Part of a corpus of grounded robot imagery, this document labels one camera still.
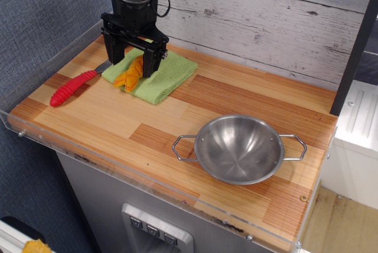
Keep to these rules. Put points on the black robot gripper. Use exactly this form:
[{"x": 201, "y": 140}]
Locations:
[{"x": 136, "y": 27}]

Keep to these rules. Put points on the orange plush pepper toy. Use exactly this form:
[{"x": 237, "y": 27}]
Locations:
[{"x": 130, "y": 78}]

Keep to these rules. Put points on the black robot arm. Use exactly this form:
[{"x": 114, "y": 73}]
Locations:
[{"x": 133, "y": 23}]

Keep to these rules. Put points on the green folded cloth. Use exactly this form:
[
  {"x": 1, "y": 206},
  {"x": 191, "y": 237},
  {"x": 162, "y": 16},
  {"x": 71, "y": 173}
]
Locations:
[{"x": 172, "y": 72}]

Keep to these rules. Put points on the grey toy fridge cabinet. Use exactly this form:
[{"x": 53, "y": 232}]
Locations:
[{"x": 101, "y": 196}]

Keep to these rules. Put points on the silver dispenser button panel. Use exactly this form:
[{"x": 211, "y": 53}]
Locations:
[{"x": 148, "y": 233}]

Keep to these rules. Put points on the yellow object bottom left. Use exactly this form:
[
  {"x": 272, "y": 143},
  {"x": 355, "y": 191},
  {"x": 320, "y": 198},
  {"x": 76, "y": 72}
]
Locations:
[{"x": 36, "y": 246}]

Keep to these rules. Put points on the white toy sink unit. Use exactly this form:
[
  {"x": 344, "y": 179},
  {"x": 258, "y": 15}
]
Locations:
[{"x": 350, "y": 167}]

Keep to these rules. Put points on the red handled metal fork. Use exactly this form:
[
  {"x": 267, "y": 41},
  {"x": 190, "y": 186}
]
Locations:
[{"x": 66, "y": 90}]

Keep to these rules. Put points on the clear acrylic guard rail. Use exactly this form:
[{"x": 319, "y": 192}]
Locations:
[{"x": 136, "y": 140}]

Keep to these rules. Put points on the metal bowl with handles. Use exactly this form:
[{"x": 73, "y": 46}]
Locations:
[{"x": 239, "y": 149}]

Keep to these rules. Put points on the black vertical post right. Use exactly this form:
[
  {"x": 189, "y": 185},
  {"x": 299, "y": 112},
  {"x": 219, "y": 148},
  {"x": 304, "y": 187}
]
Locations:
[{"x": 355, "y": 56}]

